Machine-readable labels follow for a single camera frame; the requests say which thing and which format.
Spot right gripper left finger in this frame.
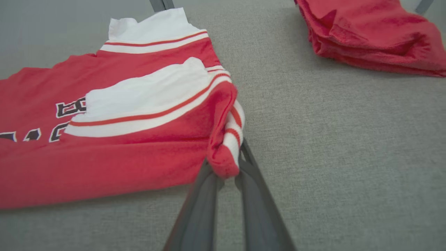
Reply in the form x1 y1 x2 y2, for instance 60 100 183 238
164 159 224 251

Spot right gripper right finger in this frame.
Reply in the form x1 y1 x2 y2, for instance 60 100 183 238
235 138 297 251

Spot red basketball jersey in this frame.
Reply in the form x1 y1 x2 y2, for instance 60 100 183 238
0 8 246 210

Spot red shorts with white stripes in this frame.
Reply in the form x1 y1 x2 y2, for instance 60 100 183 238
294 0 446 78

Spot grey partition post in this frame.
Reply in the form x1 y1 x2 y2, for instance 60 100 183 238
149 0 175 13
414 0 436 15

